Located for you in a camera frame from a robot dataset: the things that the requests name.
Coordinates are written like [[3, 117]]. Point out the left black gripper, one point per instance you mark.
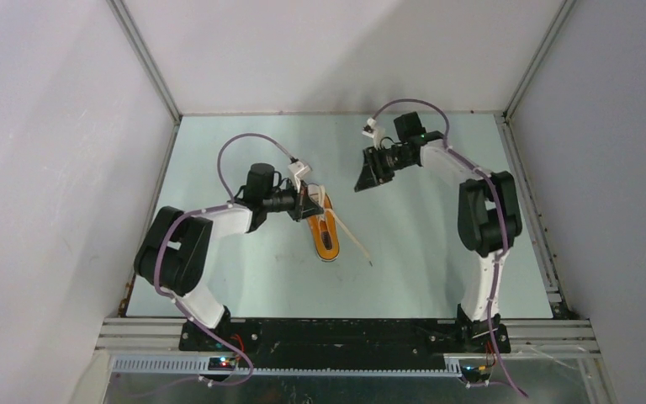
[[303, 206]]

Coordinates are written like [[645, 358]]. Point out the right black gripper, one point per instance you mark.
[[368, 178]]

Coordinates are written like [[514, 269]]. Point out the white shoelace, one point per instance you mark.
[[341, 225]]

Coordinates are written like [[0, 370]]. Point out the orange canvas sneaker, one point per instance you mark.
[[323, 227]]

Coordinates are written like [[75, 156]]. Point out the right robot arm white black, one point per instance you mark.
[[488, 220]]

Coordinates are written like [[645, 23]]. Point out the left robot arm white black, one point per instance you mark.
[[174, 251]]

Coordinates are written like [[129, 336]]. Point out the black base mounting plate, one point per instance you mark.
[[343, 344]]

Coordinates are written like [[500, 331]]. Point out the left controller board with leds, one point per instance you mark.
[[221, 363]]

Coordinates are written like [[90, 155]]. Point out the controller board with leds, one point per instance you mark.
[[221, 363], [474, 376]]

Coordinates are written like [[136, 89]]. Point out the right controller board with leds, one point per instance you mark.
[[474, 376]]

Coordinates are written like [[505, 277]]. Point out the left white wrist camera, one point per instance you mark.
[[298, 170]]

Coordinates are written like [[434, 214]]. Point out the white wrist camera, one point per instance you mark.
[[298, 170], [375, 132]]

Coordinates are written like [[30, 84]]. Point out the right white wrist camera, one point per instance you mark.
[[375, 132]]

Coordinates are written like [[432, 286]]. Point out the aluminium frame rail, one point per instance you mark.
[[530, 338]]

